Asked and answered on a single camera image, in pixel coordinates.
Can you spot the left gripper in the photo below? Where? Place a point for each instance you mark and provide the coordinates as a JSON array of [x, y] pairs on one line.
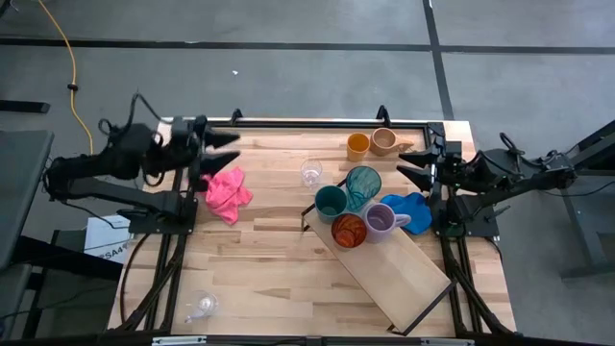
[[197, 154]]

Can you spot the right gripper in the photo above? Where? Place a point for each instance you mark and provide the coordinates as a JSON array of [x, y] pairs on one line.
[[447, 173]]

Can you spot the tall teal translucent tumbler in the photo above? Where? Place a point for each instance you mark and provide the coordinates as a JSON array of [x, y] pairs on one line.
[[363, 185]]

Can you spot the yellow-orange cup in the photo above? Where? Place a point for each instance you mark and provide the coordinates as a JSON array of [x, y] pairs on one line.
[[358, 146]]

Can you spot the purple mug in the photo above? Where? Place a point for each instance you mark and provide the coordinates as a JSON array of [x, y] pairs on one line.
[[380, 222]]

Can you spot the small clear glass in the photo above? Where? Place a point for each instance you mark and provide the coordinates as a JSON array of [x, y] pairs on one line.
[[311, 173]]

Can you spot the orange-red faceted tumbler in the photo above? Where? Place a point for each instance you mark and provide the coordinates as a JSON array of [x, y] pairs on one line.
[[349, 230]]

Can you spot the dark green cup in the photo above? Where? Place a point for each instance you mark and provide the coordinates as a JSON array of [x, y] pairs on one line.
[[330, 204]]

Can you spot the large clear glass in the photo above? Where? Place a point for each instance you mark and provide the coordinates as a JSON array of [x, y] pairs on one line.
[[204, 305]]

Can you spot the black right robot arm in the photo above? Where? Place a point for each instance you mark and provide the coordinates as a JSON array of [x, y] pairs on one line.
[[523, 175]]

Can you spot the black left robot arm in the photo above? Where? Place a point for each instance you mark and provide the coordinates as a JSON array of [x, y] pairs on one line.
[[96, 165]]

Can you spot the black clamp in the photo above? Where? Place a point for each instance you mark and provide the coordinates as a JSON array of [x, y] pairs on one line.
[[383, 115], [236, 116]]

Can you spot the blue cloth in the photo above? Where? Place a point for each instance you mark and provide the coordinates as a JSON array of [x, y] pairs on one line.
[[418, 211]]

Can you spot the pink cloth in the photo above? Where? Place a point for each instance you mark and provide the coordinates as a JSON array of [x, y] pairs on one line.
[[228, 194]]

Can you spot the white printed box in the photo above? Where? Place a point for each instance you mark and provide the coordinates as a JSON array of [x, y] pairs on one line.
[[106, 240]]

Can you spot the black metal stand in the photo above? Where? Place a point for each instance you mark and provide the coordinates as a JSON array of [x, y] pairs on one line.
[[583, 230]]

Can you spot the black floor strip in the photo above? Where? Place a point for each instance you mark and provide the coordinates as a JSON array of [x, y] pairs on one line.
[[24, 106]]

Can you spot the grey desk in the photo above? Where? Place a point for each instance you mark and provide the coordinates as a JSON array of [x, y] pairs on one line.
[[19, 192]]

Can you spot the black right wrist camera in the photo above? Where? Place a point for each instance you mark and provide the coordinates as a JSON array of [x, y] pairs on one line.
[[452, 150]]

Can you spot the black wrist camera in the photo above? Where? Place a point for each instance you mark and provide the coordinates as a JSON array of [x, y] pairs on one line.
[[452, 150], [181, 130]]

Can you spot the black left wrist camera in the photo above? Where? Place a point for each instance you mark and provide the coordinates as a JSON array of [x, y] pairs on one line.
[[181, 130]]

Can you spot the black metal table frame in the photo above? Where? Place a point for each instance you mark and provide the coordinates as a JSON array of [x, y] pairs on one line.
[[312, 124]]

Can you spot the wooden tray with black frame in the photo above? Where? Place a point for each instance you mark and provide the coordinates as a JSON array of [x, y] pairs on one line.
[[394, 274]]

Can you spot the silver metal bracket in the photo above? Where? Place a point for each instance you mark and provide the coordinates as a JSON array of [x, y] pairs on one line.
[[179, 341], [447, 342]]

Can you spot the black furniture frame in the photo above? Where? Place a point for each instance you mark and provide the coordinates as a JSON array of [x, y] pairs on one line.
[[72, 262]]

